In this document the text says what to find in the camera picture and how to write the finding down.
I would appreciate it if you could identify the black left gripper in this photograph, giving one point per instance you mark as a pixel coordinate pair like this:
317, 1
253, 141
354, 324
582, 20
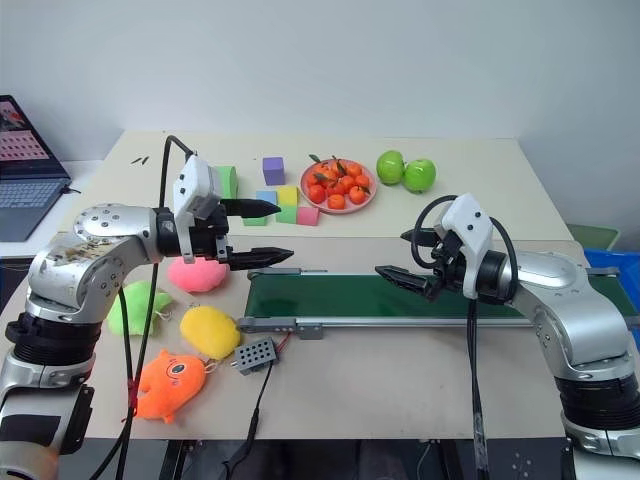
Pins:
207, 239

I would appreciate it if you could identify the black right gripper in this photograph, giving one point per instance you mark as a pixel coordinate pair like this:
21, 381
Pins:
450, 265

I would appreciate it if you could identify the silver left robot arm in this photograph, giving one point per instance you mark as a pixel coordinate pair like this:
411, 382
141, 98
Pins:
95, 265

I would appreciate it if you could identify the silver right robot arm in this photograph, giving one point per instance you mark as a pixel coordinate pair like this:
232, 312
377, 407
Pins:
575, 310

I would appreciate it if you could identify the green conveyor belt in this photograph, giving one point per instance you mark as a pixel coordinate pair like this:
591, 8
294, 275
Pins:
325, 300

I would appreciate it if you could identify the green flat foam block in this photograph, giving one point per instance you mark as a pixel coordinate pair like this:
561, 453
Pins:
254, 221

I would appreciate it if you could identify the green foam cube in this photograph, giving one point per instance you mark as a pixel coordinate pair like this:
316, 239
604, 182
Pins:
286, 214

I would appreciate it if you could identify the blue foam block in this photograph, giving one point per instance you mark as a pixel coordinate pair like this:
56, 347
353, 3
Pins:
266, 196

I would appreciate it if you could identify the yellow foam block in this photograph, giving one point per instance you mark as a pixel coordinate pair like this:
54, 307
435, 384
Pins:
288, 196

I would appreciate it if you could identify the pink foam block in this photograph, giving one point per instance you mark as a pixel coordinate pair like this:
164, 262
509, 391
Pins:
308, 216

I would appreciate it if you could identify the green arch foam block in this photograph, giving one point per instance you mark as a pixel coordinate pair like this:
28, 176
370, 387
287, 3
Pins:
227, 180

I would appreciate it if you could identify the pink plate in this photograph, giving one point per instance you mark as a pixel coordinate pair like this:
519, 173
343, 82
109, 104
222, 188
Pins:
312, 207

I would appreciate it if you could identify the purple foam cube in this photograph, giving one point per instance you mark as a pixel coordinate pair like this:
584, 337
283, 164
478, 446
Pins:
273, 171

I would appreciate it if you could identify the orange tangerine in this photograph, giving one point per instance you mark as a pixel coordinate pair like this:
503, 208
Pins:
317, 175
358, 195
363, 181
338, 186
333, 169
336, 202
316, 193
353, 170

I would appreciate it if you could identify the pink plush toy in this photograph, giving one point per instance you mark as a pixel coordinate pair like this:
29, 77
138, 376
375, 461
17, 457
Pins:
197, 277

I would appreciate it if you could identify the green apple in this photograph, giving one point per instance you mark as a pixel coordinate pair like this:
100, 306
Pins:
420, 176
390, 167

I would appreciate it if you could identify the yellow plush toy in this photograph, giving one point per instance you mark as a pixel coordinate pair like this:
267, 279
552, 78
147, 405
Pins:
210, 330

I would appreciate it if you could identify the grey perforated control box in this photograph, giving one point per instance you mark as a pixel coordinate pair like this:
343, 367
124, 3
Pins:
256, 355

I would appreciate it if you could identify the green plush toy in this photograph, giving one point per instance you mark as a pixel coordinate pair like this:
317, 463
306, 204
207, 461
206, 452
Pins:
142, 305

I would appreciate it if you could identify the orange fish plush toy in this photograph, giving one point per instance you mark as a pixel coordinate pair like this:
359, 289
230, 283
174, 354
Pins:
170, 385

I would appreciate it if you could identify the green plastic bin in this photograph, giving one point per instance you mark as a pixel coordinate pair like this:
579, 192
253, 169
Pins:
595, 236

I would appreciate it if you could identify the blue plastic bin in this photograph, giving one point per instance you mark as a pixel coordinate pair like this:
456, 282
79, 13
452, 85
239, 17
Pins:
615, 275

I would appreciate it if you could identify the dark laptop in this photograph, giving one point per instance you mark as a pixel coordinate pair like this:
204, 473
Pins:
22, 165

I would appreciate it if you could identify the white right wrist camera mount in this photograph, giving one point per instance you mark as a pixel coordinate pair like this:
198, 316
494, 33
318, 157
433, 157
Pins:
467, 225

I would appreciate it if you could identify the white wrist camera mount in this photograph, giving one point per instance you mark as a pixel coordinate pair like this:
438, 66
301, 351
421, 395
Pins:
196, 182
467, 225

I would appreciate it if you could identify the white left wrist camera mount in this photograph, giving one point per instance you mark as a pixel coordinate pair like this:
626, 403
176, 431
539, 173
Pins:
196, 182

